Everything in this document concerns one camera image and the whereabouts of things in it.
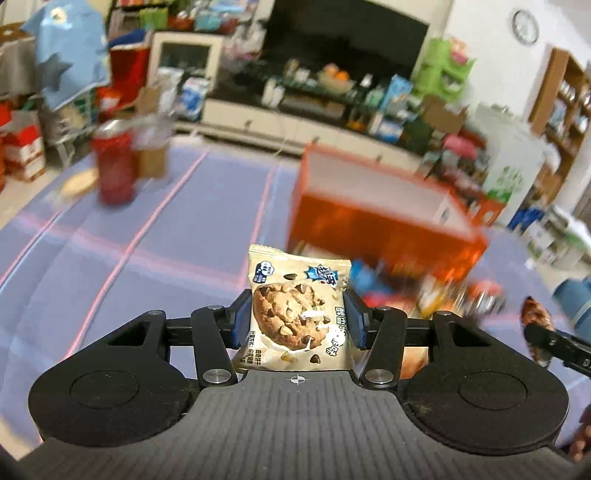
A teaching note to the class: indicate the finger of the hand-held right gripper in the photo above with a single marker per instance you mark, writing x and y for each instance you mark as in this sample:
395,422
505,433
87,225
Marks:
558,344

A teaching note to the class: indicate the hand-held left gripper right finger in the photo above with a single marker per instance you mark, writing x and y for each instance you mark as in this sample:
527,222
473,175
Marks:
358,323

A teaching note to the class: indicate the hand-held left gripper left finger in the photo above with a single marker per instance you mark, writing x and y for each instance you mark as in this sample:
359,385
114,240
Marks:
240,323

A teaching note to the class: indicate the red-brown clear snack packet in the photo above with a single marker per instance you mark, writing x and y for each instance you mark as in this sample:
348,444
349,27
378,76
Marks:
535,314

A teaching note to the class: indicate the beige chocolate chip cookie packet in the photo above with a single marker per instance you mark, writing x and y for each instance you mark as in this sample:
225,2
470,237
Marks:
291,314

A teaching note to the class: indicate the orange cardboard box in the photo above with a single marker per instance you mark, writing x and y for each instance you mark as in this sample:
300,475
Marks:
369,207

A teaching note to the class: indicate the blue round object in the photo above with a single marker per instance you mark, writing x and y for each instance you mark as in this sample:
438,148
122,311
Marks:
575,304

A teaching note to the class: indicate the purple plaid tablecloth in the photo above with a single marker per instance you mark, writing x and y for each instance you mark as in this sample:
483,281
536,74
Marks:
184,230

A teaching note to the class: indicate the clear plastic jar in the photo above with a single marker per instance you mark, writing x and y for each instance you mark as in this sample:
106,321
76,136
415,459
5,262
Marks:
153,154

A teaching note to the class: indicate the white fridge with green print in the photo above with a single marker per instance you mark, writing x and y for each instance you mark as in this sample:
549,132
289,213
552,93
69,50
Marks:
512,157

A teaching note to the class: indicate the red can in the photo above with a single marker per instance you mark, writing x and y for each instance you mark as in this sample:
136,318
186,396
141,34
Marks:
114,166

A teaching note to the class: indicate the wooden shelf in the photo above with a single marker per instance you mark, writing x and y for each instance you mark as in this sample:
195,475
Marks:
561,101

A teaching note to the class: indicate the fruit bowl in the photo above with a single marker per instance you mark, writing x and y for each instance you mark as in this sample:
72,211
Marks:
337,78

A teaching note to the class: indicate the white glass-door cabinet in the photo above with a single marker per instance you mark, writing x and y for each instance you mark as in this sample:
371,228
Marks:
184,60

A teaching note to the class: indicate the green plastic rack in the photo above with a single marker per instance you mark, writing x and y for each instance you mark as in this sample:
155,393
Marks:
443,64

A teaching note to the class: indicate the red bag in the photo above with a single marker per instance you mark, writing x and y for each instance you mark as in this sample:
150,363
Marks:
129,74

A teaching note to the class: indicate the red and white cartons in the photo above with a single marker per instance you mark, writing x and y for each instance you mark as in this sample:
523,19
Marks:
21,147

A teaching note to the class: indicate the black television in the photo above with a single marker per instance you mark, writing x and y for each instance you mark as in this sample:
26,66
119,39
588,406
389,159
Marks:
346,32

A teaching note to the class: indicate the blue star-print cloth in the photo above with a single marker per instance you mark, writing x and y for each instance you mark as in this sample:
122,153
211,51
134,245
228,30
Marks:
69,50

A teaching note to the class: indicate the round wall clock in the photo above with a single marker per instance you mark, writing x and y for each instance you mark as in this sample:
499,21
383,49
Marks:
525,26

